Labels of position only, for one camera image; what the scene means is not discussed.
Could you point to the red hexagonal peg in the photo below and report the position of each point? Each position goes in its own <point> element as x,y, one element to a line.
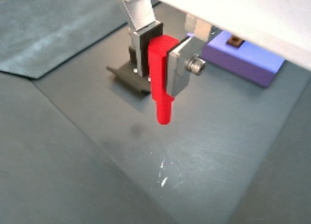
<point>157,52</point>

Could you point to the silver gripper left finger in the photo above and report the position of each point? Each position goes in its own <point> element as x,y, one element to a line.
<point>144,28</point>

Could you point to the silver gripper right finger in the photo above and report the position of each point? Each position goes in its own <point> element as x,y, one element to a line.
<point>184,59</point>

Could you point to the purple board block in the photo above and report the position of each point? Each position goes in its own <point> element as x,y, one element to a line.
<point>247,61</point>

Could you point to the black U-shaped holder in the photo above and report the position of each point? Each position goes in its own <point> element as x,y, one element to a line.
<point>128,74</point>

